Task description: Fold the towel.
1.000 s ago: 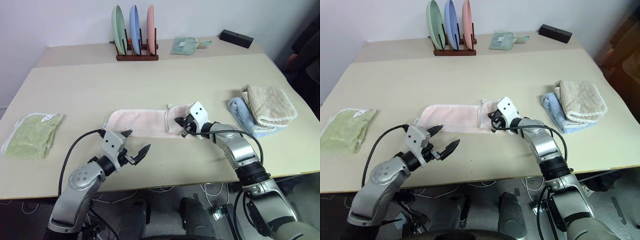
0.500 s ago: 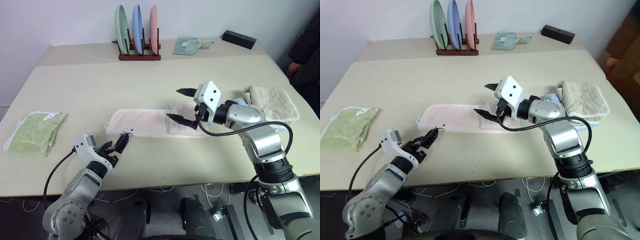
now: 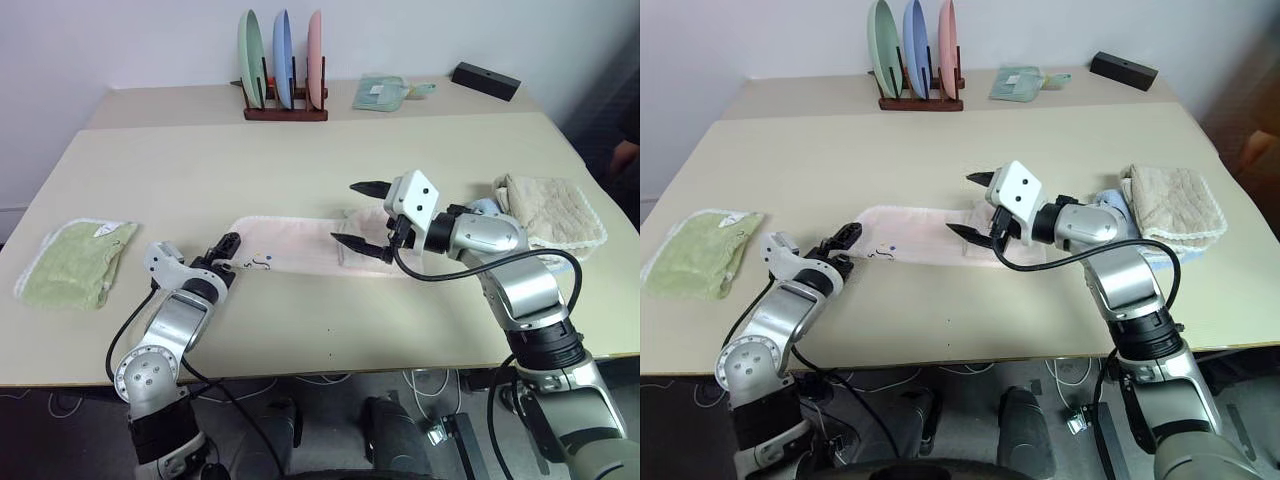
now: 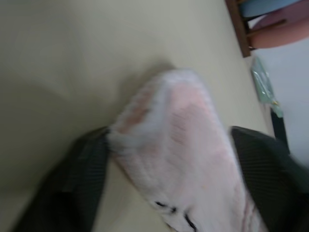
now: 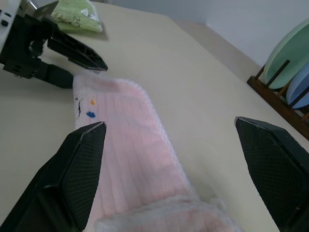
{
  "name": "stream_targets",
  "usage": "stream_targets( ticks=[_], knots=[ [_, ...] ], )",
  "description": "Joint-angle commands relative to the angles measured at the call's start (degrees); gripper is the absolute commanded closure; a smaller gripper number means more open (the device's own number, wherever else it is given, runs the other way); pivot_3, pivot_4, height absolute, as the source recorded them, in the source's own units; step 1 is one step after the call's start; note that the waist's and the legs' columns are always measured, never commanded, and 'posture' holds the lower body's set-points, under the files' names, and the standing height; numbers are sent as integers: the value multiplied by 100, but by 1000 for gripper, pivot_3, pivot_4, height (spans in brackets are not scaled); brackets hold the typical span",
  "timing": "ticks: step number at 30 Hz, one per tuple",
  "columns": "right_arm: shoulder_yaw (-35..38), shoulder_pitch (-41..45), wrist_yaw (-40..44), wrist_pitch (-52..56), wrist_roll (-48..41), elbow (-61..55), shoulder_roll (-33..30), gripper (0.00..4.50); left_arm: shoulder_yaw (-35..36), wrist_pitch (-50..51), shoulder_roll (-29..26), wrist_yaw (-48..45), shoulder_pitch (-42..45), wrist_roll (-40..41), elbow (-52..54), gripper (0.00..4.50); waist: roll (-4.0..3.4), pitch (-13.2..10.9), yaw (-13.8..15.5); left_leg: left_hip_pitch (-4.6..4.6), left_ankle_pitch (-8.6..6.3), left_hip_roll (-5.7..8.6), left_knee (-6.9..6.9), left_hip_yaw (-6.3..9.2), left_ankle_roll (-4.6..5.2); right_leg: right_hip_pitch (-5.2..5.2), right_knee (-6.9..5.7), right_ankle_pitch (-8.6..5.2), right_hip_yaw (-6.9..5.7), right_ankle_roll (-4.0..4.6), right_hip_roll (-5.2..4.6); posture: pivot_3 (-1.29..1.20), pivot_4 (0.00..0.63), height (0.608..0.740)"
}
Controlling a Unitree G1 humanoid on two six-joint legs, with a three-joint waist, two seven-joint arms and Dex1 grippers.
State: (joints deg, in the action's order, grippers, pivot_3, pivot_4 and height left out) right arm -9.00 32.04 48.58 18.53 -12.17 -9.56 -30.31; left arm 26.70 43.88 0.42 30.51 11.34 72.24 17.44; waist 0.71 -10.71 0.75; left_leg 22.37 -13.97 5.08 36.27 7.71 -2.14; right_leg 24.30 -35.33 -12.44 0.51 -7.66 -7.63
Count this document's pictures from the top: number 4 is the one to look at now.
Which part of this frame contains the pale pink towel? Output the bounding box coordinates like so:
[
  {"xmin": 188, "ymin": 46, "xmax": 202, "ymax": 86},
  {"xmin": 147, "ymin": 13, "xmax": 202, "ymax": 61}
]
[{"xmin": 107, "ymin": 68, "xmax": 268, "ymax": 232}]

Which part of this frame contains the clear green plastic packet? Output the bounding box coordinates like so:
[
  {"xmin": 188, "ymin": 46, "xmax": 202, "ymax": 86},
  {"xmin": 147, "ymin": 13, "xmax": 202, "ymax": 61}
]
[{"xmin": 250, "ymin": 57, "xmax": 282, "ymax": 118}]

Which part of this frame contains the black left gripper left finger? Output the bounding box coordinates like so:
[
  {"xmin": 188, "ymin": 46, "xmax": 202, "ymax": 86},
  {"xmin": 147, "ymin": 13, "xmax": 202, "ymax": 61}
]
[{"xmin": 14, "ymin": 126, "xmax": 112, "ymax": 232}]

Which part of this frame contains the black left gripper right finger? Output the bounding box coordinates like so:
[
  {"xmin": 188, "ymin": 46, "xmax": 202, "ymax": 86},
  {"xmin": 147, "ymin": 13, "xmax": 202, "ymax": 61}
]
[{"xmin": 229, "ymin": 125, "xmax": 309, "ymax": 232}]

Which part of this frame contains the black table leg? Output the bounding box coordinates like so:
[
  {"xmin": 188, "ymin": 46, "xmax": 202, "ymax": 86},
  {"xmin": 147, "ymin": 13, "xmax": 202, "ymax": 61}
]
[{"xmin": 269, "ymin": 107, "xmax": 291, "ymax": 155}]

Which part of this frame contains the brown wooden rack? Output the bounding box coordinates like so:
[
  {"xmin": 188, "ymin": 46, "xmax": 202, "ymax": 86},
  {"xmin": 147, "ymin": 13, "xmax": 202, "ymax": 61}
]
[{"xmin": 224, "ymin": 0, "xmax": 288, "ymax": 58}]

